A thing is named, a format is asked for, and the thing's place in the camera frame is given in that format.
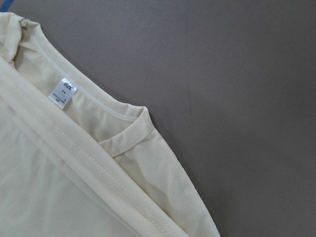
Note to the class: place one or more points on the beige long-sleeve printed shirt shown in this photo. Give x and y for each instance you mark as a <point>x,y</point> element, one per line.
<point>74,161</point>

